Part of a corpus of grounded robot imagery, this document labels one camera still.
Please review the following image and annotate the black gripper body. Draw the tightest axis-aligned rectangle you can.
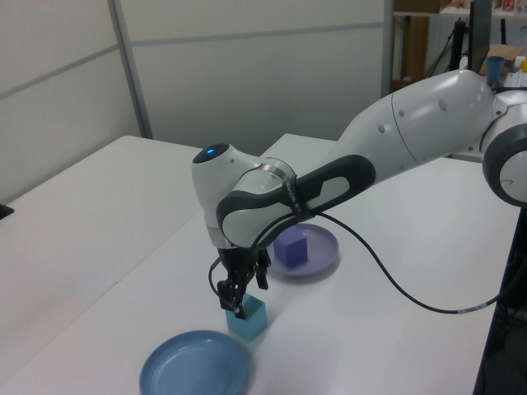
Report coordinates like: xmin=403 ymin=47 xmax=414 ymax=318
xmin=216 ymin=245 xmax=268 ymax=290

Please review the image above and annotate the light blue cube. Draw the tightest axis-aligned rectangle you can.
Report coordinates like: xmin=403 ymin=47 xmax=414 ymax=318
xmin=225 ymin=294 xmax=268 ymax=342

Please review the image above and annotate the purple cube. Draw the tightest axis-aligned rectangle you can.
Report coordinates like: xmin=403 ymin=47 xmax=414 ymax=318
xmin=273 ymin=228 xmax=309 ymax=271

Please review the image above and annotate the purple round plate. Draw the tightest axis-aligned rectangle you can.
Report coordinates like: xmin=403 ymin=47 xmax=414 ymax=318
xmin=269 ymin=224 xmax=340 ymax=277

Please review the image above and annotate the blue round plate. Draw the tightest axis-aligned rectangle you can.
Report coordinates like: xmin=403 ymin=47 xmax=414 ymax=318
xmin=138 ymin=329 xmax=250 ymax=395

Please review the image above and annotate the black metal stand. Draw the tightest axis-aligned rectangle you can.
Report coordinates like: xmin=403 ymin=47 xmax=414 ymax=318
xmin=472 ymin=201 xmax=527 ymax=395

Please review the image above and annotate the tall brown cardboard panel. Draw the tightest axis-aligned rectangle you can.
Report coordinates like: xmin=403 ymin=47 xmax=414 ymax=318
xmin=402 ymin=12 xmax=430 ymax=81

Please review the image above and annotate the blue plastic cup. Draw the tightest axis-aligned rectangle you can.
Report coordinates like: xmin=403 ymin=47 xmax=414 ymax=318
xmin=487 ymin=56 xmax=506 ymax=83

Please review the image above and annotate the white shelf board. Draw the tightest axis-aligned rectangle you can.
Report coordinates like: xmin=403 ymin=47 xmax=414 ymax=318
xmin=393 ymin=9 xmax=527 ymax=18

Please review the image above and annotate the dark monitor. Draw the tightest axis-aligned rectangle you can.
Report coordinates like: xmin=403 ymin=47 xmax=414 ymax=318
xmin=469 ymin=0 xmax=492 ymax=72

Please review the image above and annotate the open cardboard box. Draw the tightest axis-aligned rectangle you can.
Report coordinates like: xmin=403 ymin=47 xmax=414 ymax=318
xmin=487 ymin=44 xmax=527 ymax=63

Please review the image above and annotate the black velcro strap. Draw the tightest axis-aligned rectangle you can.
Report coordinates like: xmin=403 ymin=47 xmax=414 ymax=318
xmin=282 ymin=173 xmax=316 ymax=219

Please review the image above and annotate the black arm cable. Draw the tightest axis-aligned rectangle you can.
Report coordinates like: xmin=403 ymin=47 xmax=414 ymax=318
xmin=207 ymin=207 xmax=514 ymax=316

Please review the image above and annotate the grey metal partition post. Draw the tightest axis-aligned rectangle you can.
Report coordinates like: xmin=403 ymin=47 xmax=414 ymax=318
xmin=382 ymin=0 xmax=395 ymax=96
xmin=106 ymin=0 xmax=155 ymax=140

